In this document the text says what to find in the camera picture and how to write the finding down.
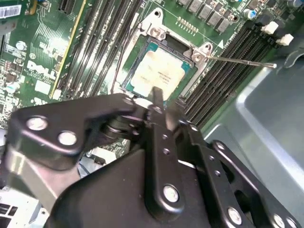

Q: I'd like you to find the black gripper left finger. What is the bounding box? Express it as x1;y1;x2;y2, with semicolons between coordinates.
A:
7;86;187;216

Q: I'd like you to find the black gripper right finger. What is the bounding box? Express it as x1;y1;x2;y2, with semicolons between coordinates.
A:
166;98;304;228

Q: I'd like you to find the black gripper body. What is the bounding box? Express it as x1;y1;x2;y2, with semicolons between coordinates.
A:
45;147;225;228

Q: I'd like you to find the silver topped CPU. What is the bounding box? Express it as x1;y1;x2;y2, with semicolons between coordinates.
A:
123;39;199;100

